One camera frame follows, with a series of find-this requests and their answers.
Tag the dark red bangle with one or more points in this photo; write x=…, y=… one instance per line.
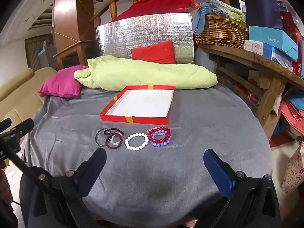
x=113, y=148

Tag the magenta pillow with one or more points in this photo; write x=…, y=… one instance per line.
x=59, y=83

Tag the person's left hand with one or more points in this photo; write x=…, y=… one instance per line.
x=4, y=187

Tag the beige sofa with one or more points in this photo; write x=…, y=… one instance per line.
x=16, y=95

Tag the light green quilt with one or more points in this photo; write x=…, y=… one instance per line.
x=142, y=73

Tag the wooden bench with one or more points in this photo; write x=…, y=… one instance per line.
x=268, y=68

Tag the red shallow cardboard box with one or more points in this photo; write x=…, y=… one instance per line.
x=140, y=102

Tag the floral paper bag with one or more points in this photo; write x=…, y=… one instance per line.
x=293, y=171

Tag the blue cloth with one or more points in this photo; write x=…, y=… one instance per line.
x=201, y=16

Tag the curved wooden column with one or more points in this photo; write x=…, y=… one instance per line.
x=68, y=11

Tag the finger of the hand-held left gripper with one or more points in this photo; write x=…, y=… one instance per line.
x=23, y=126
x=5, y=124

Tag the red paper bag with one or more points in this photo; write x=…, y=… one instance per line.
x=293, y=33

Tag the red pillow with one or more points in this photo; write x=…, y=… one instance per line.
x=154, y=52

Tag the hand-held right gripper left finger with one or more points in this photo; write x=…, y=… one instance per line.
x=92, y=169

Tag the wooden stair railing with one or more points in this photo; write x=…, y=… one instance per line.
x=114, y=7

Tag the navy blue bag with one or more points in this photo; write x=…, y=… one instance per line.
x=261, y=4

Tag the silver metal bangle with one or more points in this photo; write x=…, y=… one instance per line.
x=97, y=137

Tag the clear plastic bag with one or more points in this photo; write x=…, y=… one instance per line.
x=228, y=7

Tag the wicker basket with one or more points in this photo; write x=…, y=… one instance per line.
x=220, y=32

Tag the large red cushion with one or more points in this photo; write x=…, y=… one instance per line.
x=156, y=4

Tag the light blue cardboard box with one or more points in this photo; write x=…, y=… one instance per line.
x=270, y=40

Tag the wooden cabinet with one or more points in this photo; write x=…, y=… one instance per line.
x=71, y=54

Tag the white patterned box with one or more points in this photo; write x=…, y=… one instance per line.
x=255, y=46

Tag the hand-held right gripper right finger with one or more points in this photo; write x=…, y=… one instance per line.
x=217, y=171

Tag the silver foil insulated box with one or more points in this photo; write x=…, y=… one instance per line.
x=142, y=33

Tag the salmon pink bags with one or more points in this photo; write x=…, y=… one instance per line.
x=292, y=116

